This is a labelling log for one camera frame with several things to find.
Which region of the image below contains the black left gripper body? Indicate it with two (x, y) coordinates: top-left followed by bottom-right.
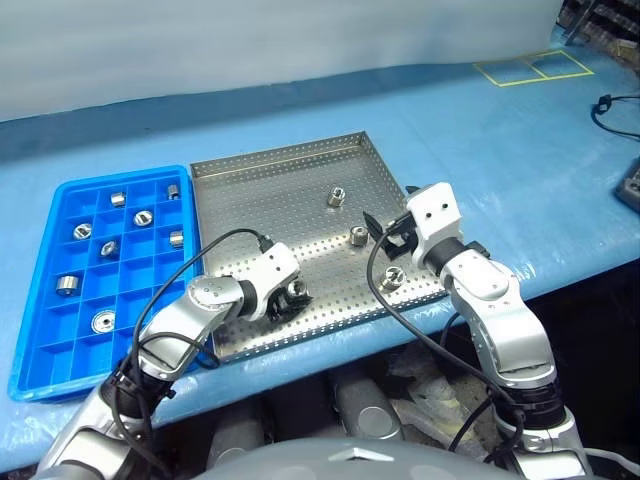
(268, 287), (301, 323)

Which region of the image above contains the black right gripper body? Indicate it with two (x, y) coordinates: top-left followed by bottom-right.
(382, 212), (419, 262)

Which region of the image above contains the perforated steel tray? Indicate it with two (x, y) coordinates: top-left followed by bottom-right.
(188, 130), (451, 364)

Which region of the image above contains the blue compartment tray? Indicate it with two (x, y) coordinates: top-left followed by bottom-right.
(8, 165), (204, 404)

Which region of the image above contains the grey rounded robot leg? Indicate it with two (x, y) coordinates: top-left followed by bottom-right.
(333, 376), (406, 442)
(206, 401), (267, 470)

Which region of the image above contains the crumpled clear plastic sheet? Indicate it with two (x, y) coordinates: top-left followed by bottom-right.
(387, 343), (502, 447)

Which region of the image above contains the grey robot torso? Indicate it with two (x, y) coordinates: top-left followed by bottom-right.
(193, 433), (507, 480)

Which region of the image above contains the black device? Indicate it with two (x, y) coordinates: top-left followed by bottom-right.
(614, 156), (640, 217)

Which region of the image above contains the dark shelf clutter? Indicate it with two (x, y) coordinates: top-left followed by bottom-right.
(556, 0), (640, 57)

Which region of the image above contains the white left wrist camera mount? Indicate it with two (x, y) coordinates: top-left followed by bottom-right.
(248, 241), (302, 322)

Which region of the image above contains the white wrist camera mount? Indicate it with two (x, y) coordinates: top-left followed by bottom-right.
(248, 241), (302, 322)
(405, 183), (464, 271)

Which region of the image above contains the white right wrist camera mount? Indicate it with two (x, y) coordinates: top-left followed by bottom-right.
(405, 183), (464, 271)

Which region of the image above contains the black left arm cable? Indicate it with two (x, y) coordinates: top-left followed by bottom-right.
(112, 228), (274, 480)

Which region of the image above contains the black cable with plug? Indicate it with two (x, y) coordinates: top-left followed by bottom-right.
(591, 93), (640, 142)

